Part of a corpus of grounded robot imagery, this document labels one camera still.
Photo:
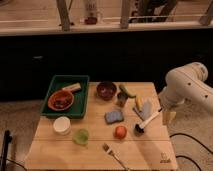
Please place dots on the grey cloth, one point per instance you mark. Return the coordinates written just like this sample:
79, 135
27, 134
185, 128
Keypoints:
145, 113

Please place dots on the white paper cup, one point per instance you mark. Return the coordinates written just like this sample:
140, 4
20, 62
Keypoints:
62, 125

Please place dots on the blue sponge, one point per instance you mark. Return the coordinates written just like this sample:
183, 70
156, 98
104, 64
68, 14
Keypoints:
113, 117

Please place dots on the green plastic cup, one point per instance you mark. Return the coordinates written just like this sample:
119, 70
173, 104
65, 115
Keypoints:
81, 136

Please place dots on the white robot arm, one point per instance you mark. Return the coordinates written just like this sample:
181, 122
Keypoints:
185, 82

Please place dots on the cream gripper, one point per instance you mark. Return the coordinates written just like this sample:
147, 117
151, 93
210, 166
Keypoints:
168, 116

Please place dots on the dark red bowl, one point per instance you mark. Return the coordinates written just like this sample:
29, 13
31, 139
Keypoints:
106, 90

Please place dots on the green cucumber toy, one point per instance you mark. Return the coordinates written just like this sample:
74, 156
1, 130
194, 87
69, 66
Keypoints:
124, 90

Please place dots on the yellow banana toy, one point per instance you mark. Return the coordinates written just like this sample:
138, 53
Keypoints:
138, 103

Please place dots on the black stand at left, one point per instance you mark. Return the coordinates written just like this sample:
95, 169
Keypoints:
3, 156

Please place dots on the green plastic tray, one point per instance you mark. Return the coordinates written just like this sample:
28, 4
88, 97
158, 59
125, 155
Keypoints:
78, 108

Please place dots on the orange bowl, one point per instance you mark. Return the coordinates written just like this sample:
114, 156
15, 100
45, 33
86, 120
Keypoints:
60, 100

